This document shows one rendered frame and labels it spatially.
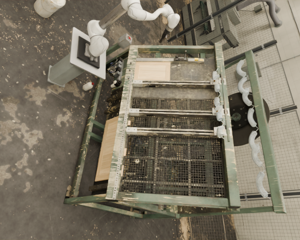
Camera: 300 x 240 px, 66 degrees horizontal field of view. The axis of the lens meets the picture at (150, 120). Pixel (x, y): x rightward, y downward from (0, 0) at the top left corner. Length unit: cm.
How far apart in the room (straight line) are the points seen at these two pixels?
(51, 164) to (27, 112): 70
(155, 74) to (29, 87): 161
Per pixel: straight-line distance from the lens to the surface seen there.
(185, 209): 304
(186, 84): 302
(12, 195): 291
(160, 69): 325
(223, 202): 248
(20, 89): 320
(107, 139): 323
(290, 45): 827
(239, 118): 322
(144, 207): 295
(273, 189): 279
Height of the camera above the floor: 271
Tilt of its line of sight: 35 degrees down
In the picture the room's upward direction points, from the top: 71 degrees clockwise
